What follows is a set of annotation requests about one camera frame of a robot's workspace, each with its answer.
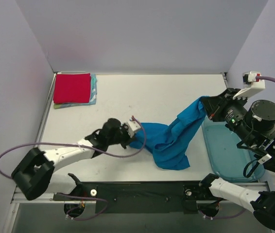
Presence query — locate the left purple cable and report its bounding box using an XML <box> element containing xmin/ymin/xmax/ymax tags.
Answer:
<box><xmin>0</xmin><ymin>116</ymin><xmax>147</xmax><ymax>179</ymax></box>

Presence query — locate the folded light teal t shirt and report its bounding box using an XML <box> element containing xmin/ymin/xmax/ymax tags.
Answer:
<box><xmin>53</xmin><ymin>73</ymin><xmax>97</xmax><ymax>109</ymax></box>

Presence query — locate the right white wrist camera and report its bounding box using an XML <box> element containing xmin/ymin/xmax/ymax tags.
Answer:
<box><xmin>233</xmin><ymin>71</ymin><xmax>265</xmax><ymax>100</ymax></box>

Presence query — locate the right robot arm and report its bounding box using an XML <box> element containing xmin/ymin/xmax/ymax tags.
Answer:
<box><xmin>199</xmin><ymin>88</ymin><xmax>275</xmax><ymax>231</ymax></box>

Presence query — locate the folded red t shirt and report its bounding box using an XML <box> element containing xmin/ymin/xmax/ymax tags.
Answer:
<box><xmin>53</xmin><ymin>73</ymin><xmax>91</xmax><ymax>104</ymax></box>

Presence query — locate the blue t shirt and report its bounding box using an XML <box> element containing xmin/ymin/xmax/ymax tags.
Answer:
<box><xmin>130</xmin><ymin>97</ymin><xmax>206</xmax><ymax>170</ymax></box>

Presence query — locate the translucent blue plastic bin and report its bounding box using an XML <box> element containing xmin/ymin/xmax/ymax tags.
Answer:
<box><xmin>202</xmin><ymin>118</ymin><xmax>265</xmax><ymax>183</ymax></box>

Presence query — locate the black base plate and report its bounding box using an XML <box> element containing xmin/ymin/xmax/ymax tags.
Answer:
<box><xmin>63</xmin><ymin>181</ymin><xmax>225</xmax><ymax>216</ymax></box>

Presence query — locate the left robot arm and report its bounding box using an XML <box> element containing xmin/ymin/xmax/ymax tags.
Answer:
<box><xmin>11</xmin><ymin>118</ymin><xmax>141</xmax><ymax>200</ymax></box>

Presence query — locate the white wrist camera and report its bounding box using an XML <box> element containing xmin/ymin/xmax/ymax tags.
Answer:
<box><xmin>233</xmin><ymin>71</ymin><xmax>265</xmax><ymax>100</ymax></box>
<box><xmin>123</xmin><ymin>116</ymin><xmax>141</xmax><ymax>138</ymax></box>

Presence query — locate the aluminium frame rail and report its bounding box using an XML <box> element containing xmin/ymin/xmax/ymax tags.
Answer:
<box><xmin>10</xmin><ymin>182</ymin><xmax>274</xmax><ymax>204</ymax></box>

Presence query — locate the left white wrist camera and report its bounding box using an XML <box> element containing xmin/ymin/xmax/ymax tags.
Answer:
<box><xmin>123</xmin><ymin>116</ymin><xmax>141</xmax><ymax>138</ymax></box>

